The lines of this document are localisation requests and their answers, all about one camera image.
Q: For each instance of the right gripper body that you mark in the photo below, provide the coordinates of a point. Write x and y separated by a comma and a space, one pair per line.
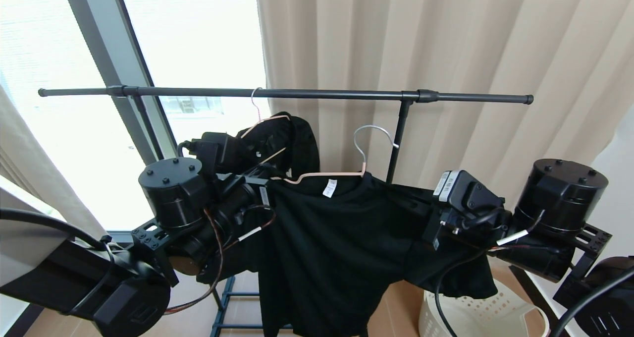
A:
446, 235

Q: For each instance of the black clothes rack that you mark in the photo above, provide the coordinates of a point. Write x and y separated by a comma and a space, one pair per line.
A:
346, 94

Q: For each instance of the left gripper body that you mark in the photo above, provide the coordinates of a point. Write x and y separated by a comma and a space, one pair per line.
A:
245, 200

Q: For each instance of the black shirt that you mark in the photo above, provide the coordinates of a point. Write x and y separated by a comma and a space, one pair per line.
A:
327, 257

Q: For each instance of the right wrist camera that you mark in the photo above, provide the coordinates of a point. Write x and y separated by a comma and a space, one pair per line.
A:
470, 193

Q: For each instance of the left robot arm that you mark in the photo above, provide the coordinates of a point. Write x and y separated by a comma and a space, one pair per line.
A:
168, 188

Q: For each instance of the beige curtain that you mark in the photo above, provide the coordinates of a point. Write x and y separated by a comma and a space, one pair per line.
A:
446, 39
29, 178

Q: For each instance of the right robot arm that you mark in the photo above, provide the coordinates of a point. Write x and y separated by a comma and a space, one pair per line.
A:
559, 193

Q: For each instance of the black shorts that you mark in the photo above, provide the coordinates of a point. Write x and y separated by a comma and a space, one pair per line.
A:
302, 143

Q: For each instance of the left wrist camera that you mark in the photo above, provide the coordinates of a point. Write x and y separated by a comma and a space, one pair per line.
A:
215, 151

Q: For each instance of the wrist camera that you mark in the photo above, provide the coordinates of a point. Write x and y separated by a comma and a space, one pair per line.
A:
470, 193
215, 151

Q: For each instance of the pink clothes hanger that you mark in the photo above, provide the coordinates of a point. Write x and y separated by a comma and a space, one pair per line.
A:
253, 104
357, 151

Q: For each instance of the white laundry basket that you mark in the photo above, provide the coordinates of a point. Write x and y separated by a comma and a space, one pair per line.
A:
470, 317

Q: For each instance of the window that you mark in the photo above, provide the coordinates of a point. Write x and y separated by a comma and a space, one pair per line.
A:
198, 34

